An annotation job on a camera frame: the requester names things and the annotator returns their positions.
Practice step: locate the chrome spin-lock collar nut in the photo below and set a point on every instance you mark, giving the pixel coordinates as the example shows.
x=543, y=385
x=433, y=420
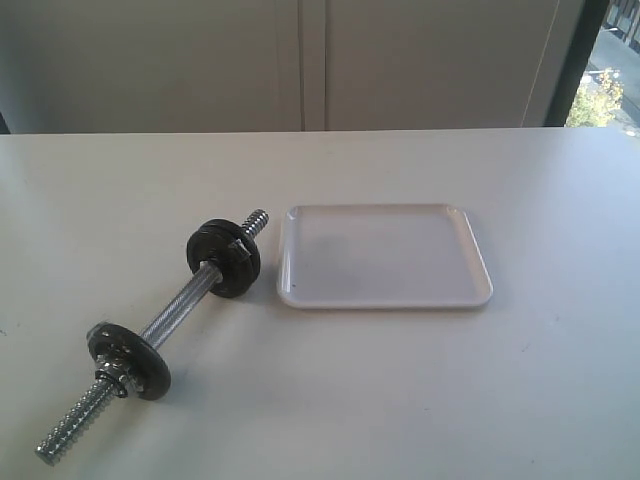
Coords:
x=119, y=374

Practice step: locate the chrome threaded dumbbell bar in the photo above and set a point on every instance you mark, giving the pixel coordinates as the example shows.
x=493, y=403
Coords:
x=94, y=401

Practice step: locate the black window frame post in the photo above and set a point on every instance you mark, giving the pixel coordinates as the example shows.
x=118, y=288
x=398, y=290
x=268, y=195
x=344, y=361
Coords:
x=589, y=22

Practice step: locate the white rectangular plastic tray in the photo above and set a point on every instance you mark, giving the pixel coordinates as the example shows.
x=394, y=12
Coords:
x=381, y=257

